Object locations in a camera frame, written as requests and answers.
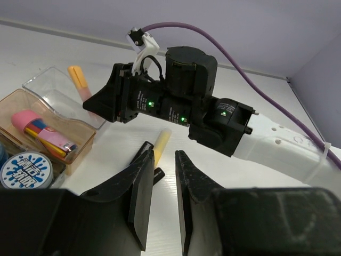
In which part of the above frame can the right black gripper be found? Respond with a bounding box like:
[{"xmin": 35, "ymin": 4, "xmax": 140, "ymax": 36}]
[{"xmin": 83, "ymin": 63, "xmax": 165, "ymax": 123}]

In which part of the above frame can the clear plastic organizer tray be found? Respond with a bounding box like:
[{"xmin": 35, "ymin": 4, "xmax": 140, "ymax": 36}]
[{"xmin": 1, "ymin": 67, "xmax": 108, "ymax": 188}]

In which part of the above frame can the yellow highlighter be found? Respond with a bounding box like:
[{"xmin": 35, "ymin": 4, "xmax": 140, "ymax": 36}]
[{"xmin": 153, "ymin": 128, "xmax": 172, "ymax": 168}]

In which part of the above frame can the round blue white tape tin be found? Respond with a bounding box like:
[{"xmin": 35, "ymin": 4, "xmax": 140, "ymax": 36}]
[{"xmin": 1, "ymin": 151, "xmax": 53, "ymax": 189}]

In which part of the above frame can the orange pink highlighter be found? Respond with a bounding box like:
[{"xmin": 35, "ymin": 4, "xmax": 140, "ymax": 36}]
[{"xmin": 67, "ymin": 66, "xmax": 92, "ymax": 102}]

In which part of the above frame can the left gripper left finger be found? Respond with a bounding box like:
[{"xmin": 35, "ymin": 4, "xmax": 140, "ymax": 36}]
[{"xmin": 81, "ymin": 150, "xmax": 154, "ymax": 251}]

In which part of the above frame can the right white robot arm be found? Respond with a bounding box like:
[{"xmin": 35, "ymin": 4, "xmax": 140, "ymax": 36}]
[{"xmin": 83, "ymin": 46, "xmax": 340, "ymax": 190}]

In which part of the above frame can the blue black highlighter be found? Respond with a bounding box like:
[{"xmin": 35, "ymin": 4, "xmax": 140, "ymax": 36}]
[{"xmin": 153, "ymin": 167, "xmax": 165, "ymax": 185}]

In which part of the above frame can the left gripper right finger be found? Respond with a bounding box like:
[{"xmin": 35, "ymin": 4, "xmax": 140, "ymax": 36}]
[{"xmin": 175, "ymin": 150, "xmax": 221, "ymax": 255}]

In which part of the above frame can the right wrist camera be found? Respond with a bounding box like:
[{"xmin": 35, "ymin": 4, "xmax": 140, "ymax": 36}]
[{"xmin": 126, "ymin": 27, "xmax": 160, "ymax": 75}]

